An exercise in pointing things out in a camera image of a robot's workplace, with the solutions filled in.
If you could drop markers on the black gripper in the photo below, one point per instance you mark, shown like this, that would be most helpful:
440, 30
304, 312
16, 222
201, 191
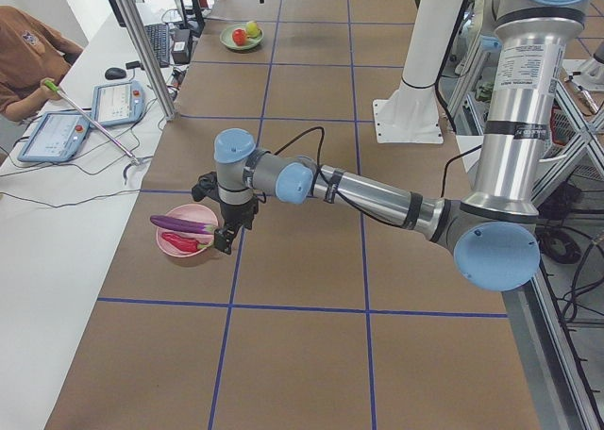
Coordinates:
234, 214

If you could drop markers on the red chili pepper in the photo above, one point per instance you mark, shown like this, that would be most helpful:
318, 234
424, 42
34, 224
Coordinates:
186, 245

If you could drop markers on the purple eggplant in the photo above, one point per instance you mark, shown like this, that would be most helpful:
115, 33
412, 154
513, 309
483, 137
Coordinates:
180, 225

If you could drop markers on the peach with brown stem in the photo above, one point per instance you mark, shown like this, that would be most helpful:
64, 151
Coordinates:
252, 30

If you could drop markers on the red orange pomegranate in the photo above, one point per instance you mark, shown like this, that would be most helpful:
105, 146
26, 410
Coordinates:
239, 37

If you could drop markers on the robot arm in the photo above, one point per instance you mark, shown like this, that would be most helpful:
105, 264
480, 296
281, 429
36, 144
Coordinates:
489, 232

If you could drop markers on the pink plate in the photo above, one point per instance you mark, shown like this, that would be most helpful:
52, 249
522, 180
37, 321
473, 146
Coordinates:
191, 212

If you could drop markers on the light green plate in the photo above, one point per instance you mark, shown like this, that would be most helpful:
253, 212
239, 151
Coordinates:
225, 39

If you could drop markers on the black keyboard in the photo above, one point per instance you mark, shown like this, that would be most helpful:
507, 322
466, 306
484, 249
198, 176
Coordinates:
159, 38

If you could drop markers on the far teach pendant tablet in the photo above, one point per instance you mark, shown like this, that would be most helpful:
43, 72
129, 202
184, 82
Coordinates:
118, 103

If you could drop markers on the teach pendant tablet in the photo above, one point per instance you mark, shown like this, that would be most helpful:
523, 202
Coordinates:
118, 103
57, 138

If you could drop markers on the black computer mouse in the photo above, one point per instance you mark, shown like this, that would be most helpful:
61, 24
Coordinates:
114, 73

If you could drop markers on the near teach pendant tablet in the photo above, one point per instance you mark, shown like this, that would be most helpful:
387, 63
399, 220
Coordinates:
57, 138

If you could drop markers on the metal reacher stick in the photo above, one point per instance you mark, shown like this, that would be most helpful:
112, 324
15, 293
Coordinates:
133, 160

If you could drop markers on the seated person brown shirt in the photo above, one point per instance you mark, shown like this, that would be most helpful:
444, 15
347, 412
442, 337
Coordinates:
31, 54

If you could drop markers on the aluminium frame post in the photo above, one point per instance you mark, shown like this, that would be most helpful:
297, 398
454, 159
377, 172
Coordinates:
143, 47

